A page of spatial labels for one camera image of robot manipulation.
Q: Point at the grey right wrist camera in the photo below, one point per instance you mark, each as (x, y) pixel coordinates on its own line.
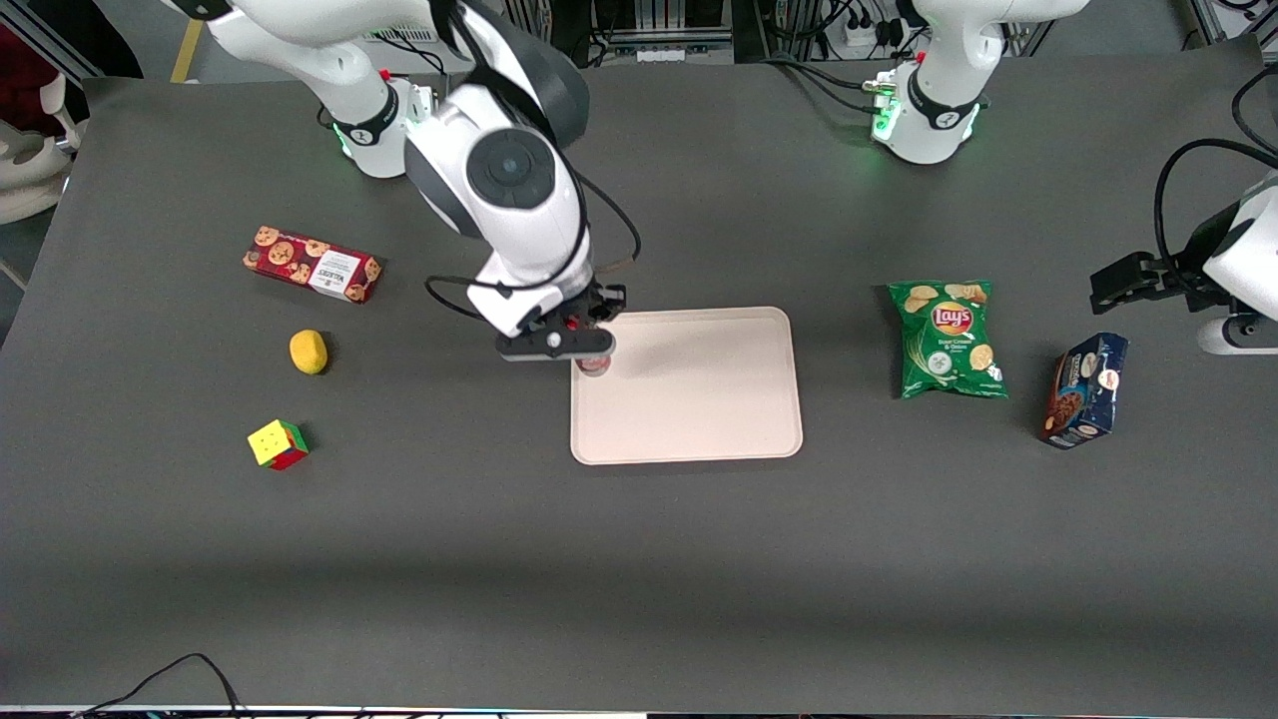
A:
(554, 346)

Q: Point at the white perforated box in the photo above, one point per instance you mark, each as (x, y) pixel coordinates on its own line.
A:
(404, 36)

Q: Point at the beige moulded object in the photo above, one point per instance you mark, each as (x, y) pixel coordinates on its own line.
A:
(30, 165)

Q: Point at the blue cookie box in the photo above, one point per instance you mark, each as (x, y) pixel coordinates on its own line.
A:
(1086, 389)

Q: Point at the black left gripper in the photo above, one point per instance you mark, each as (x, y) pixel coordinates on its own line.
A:
(1170, 276)

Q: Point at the green chips bag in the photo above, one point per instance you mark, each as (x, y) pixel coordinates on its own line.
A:
(949, 345)

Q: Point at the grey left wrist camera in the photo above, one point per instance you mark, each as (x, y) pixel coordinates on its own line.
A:
(1243, 335)

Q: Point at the white power strip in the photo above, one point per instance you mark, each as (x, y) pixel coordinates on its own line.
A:
(871, 33)

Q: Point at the yellow lemon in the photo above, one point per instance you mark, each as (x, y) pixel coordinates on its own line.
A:
(309, 352)

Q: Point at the black metal equipment rack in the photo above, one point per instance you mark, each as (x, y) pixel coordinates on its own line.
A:
(649, 25)

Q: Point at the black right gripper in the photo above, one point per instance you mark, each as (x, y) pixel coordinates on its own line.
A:
(600, 303)

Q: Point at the red cookie box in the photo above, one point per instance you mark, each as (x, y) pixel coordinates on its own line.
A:
(310, 264)

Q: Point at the beige plastic tray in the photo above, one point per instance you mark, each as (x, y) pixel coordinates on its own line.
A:
(699, 394)

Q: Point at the colourful puzzle cube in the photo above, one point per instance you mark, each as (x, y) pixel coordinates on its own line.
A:
(277, 444)

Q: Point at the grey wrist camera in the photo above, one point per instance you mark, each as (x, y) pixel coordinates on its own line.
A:
(1243, 335)
(554, 346)

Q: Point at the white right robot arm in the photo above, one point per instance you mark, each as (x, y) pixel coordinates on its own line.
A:
(509, 170)

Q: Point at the red coke bottle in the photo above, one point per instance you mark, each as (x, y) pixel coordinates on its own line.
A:
(596, 366)

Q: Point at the yellow floor tape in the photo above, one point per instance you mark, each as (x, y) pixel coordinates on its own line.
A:
(187, 50)

